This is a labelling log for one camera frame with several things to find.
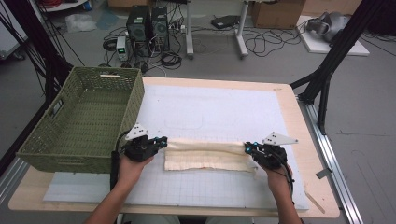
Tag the white desk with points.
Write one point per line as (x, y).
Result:
(241, 31)

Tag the cream paw-print cloth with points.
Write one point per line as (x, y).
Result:
(205, 155)

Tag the person's left hand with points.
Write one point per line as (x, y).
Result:
(130, 172)

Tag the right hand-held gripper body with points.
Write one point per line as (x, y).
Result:
(271, 155)

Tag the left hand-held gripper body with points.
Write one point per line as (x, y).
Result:
(140, 149)

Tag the green woven basket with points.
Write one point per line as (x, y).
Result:
(84, 124)

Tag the clear plastic bag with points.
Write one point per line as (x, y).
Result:
(81, 23)

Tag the black computer tower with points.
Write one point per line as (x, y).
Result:
(160, 26)
(138, 28)

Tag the white bench power supply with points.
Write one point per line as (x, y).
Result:
(122, 46)

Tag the person's right hand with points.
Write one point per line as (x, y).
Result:
(278, 180)

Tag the grey metal tab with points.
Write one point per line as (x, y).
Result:
(323, 173)

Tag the grey helmet-shaped device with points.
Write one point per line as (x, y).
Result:
(330, 25)

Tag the black flat device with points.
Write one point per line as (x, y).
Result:
(225, 21)

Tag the black metal frame stand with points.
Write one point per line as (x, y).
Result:
(40, 40)
(330, 59)

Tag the thin wooden stick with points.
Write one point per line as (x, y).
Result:
(316, 202)

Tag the aluminium rail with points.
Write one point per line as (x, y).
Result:
(336, 174)
(12, 180)

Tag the white floor board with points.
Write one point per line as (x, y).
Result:
(342, 46)

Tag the white power strip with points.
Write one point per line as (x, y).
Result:
(178, 28)

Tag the open cardboard box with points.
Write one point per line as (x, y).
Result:
(277, 14)

